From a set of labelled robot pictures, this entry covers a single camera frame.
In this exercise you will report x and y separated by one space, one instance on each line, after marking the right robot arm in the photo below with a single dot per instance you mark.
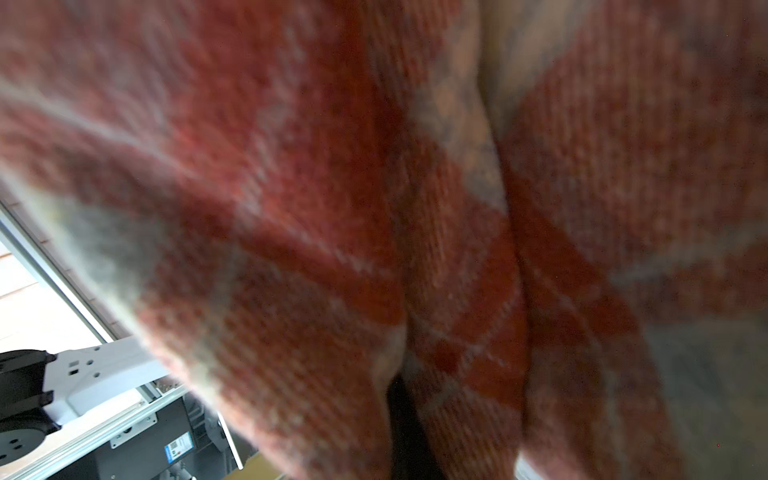
41 392

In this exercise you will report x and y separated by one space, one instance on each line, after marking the red plaid skirt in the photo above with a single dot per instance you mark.
549 217

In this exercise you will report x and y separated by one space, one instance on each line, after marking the aluminium mounting rail frame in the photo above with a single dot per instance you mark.
158 430

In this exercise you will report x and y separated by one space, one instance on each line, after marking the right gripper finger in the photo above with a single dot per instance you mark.
412 457

